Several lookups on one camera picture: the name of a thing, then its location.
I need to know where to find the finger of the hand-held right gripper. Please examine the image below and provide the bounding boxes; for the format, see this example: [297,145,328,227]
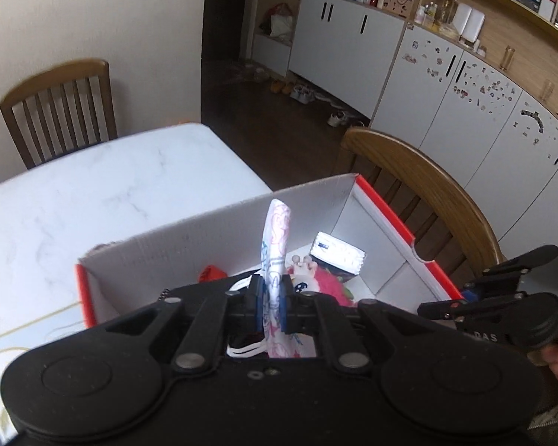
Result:
[417,293,558,323]
[482,244,558,280]

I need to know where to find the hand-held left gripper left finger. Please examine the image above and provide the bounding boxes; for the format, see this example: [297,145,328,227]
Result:
[105,275,267,373]

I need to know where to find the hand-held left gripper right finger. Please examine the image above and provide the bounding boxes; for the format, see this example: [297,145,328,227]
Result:
[279,275,453,373]

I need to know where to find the pink plush toy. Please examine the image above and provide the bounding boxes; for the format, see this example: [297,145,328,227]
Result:
[286,254,357,308]

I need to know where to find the red cloth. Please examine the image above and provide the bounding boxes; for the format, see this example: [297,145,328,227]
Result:
[198,264,227,285]

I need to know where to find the white cartoon printed face mask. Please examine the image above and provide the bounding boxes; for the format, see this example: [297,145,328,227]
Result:
[257,198,308,359]

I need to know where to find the blue card box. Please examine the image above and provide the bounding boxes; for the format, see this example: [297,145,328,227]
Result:
[309,231,369,285]

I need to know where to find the red shoe box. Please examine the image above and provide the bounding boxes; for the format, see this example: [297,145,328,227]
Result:
[74,172,466,332]

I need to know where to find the wooden slat-back chair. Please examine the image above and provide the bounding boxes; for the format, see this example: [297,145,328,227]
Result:
[0,58,118,171]
[333,126,506,289]

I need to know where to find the white cabinet with stickers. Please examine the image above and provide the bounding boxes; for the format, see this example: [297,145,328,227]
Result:
[369,21,558,196]

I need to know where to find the wooden shelf unit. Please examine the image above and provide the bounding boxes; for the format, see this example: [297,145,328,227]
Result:
[416,0,558,117]

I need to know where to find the cardboard box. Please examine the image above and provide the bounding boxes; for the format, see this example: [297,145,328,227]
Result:
[381,0,417,19]

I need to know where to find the red bag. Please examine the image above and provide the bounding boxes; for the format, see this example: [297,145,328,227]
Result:
[259,2,295,38]

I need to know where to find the dark entrance door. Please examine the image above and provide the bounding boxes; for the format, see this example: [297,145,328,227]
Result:
[202,0,261,63]

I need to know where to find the white cabinet with black handles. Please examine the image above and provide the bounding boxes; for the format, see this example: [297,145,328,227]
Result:
[286,0,406,122]

